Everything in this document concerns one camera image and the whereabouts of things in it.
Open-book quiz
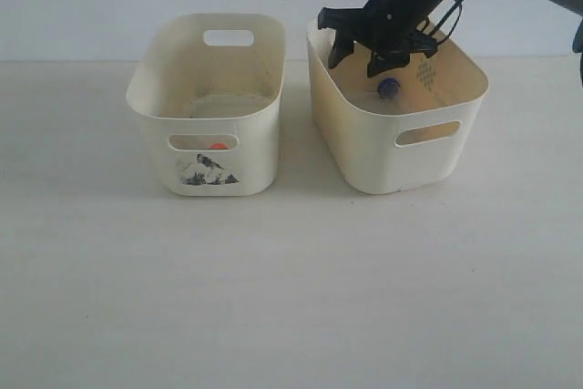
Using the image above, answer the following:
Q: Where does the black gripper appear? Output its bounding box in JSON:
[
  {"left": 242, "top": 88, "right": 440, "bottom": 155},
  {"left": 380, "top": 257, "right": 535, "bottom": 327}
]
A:
[{"left": 317, "top": 0, "right": 443, "bottom": 78}]

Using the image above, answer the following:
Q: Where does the blue-capped tube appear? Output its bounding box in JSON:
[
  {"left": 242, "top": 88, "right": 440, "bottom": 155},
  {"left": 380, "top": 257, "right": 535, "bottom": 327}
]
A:
[{"left": 377, "top": 77, "right": 401, "bottom": 99}]

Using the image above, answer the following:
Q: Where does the orange-capped tube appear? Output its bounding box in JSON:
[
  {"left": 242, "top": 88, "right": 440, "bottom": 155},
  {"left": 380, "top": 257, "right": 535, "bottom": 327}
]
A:
[{"left": 210, "top": 142, "right": 229, "bottom": 150}]

